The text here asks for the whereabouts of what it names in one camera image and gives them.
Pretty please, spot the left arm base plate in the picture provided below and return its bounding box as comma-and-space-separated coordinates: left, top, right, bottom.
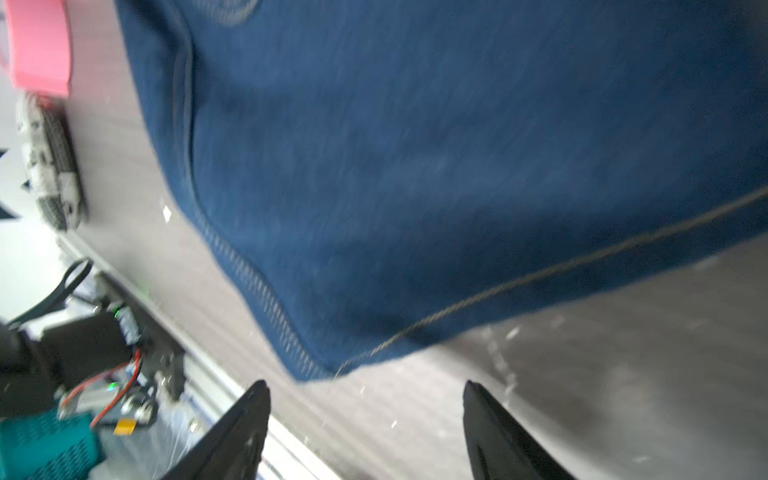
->
1, 307, 185, 419

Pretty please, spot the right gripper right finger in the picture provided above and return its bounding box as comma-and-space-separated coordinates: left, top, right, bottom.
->
463, 381, 573, 480

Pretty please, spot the pink alarm clock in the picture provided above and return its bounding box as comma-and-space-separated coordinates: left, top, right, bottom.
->
1, 0, 72, 98

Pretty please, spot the blue denim skirt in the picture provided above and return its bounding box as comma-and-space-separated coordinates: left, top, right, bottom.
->
116, 1, 767, 381

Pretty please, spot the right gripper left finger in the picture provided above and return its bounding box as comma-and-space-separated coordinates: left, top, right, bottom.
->
162, 380, 271, 480

